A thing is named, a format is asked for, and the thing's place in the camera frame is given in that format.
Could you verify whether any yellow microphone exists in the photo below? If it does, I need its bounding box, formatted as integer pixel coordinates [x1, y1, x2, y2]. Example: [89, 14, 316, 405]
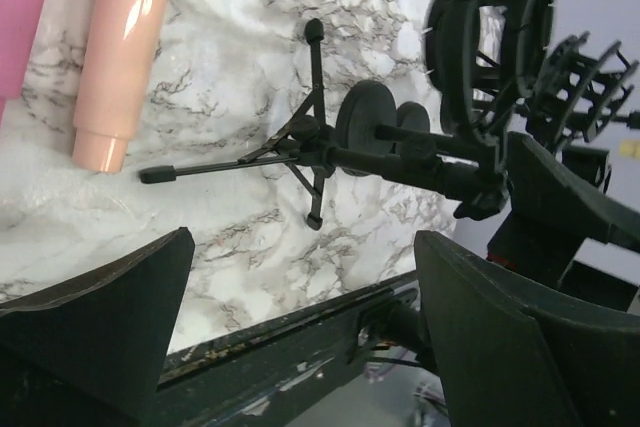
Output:
[618, 139, 640, 160]

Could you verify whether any peach microphone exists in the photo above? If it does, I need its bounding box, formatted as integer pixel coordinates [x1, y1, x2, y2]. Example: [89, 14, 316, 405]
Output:
[72, 0, 167, 173]

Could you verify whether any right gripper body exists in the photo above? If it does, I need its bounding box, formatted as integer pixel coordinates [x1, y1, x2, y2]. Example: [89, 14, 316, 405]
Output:
[487, 206, 630, 312]

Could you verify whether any clip desk stand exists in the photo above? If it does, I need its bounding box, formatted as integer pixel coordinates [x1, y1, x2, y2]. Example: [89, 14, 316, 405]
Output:
[394, 101, 431, 154]

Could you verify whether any shock mount desk stand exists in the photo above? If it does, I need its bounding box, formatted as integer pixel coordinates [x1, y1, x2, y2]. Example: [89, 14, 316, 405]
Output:
[336, 34, 639, 162]

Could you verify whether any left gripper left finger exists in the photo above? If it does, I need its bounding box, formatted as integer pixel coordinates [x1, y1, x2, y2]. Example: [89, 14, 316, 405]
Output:
[1, 227, 195, 426]

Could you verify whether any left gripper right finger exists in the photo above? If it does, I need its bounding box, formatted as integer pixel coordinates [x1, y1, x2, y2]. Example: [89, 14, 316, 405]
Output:
[414, 231, 639, 426]

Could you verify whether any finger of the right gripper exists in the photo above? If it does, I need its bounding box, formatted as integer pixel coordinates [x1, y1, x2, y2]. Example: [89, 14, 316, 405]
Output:
[507, 132, 639, 247]

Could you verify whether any tall shock mount stand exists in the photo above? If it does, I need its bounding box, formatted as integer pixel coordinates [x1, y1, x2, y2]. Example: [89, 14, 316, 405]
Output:
[139, 0, 554, 230]

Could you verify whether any pink microphone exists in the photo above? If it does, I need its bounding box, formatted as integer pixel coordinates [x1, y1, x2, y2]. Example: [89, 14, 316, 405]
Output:
[0, 0, 44, 106]

